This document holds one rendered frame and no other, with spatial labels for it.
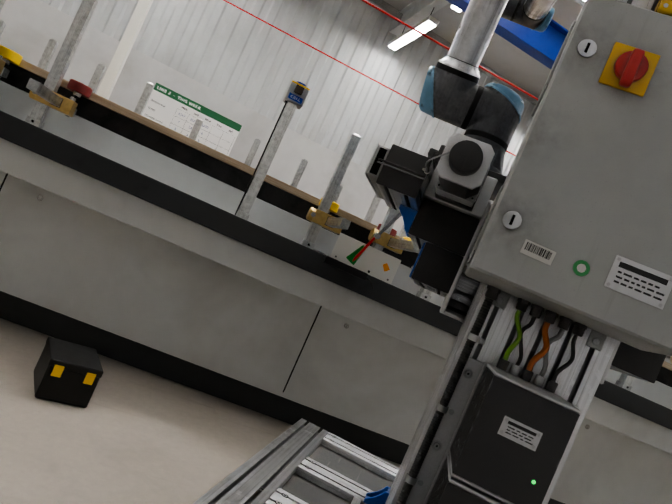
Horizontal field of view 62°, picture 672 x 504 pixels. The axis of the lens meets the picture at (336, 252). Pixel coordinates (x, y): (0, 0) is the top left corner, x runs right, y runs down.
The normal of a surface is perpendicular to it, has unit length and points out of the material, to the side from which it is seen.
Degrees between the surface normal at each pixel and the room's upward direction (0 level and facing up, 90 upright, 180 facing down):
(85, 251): 90
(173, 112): 90
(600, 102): 90
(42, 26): 90
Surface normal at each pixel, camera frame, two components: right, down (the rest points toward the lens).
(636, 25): -0.18, -0.11
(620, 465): 0.21, 0.07
